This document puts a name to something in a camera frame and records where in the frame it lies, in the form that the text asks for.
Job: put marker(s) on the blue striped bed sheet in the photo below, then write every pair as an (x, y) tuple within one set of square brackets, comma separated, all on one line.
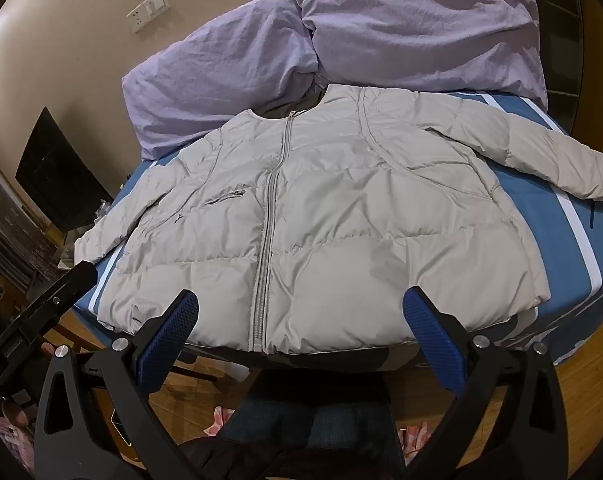
[(546, 240)]

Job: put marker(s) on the white wall socket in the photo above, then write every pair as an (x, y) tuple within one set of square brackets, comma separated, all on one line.
[(140, 15)]

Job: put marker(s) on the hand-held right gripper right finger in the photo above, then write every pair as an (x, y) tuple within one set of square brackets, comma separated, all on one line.
[(431, 340)]

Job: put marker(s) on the person's dark maroon top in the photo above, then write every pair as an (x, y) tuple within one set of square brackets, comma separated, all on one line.
[(261, 462)]

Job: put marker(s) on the cream puffer jacket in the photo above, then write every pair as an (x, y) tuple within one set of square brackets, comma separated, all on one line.
[(331, 210)]

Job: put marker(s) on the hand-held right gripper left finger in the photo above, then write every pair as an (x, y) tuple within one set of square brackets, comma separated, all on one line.
[(169, 332)]

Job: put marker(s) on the person's legs in jeans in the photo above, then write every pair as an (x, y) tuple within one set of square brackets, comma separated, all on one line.
[(331, 425)]

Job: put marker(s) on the white wall switch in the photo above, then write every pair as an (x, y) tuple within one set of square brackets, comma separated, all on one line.
[(157, 1)]

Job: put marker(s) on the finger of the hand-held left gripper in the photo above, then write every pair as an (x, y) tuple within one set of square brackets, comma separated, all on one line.
[(56, 301)]

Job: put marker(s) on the pink slipper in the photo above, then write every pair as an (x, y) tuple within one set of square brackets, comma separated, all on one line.
[(414, 436), (219, 419)]

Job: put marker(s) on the black monitor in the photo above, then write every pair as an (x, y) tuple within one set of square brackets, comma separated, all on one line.
[(56, 175)]

